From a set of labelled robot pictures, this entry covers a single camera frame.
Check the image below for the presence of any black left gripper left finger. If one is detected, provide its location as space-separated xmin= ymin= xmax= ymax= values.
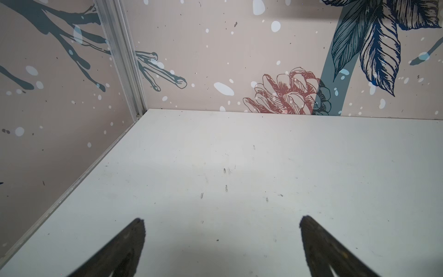
xmin=70 ymin=218 xmax=145 ymax=277

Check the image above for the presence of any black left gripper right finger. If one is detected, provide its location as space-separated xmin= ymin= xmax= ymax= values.
xmin=299 ymin=215 xmax=378 ymax=277

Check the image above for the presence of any aluminium frame corner post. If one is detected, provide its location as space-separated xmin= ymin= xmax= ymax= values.
xmin=94 ymin=0 xmax=148 ymax=122

